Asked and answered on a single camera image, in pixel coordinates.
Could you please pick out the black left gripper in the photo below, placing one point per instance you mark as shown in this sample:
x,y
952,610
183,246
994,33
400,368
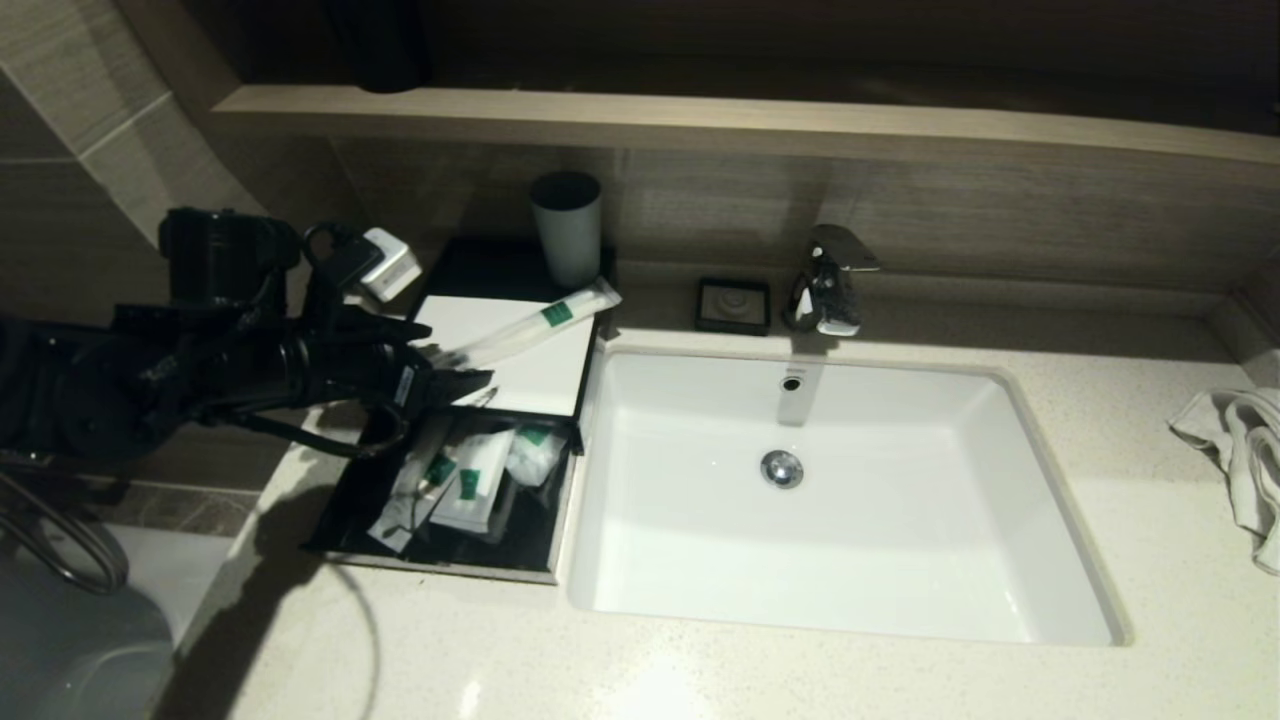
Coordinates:
x,y
350,370

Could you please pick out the slim long packet green label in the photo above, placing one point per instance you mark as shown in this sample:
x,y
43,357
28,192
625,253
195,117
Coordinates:
x,y
530,325

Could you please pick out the wide frosted packet green label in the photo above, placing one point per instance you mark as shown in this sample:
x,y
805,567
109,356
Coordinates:
x,y
478,485

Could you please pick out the shower cap sachet green label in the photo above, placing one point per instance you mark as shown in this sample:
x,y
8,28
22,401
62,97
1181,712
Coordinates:
x,y
535,452

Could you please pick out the black sliding drawer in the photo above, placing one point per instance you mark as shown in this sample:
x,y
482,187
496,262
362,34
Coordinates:
x,y
535,535

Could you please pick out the black amenity box with drawer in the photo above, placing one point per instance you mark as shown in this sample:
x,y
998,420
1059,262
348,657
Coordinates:
x,y
490,265

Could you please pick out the small packet green label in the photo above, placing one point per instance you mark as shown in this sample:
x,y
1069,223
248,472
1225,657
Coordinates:
x,y
425,480

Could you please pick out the white rectangular pad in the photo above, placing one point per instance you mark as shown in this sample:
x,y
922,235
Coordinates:
x,y
545,385

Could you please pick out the grey cup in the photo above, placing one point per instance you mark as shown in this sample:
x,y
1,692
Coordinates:
x,y
566,235

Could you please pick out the black bottle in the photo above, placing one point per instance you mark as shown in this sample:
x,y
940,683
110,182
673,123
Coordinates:
x,y
380,45

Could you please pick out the black square soap dish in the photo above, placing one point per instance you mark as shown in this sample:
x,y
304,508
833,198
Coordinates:
x,y
734,306

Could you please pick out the chrome sink drain stopper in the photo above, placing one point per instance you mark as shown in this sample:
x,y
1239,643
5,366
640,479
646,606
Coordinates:
x,y
781,469

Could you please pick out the chrome faucet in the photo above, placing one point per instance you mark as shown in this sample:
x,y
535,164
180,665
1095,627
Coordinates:
x,y
825,285

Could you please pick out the white rectangular sink basin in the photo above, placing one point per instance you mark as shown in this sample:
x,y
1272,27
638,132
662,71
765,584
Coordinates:
x,y
850,560

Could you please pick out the white crumpled towel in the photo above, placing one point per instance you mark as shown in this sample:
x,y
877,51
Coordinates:
x,y
1245,450

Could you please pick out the light wooden wall shelf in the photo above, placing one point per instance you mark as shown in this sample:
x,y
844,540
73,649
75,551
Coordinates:
x,y
700,125

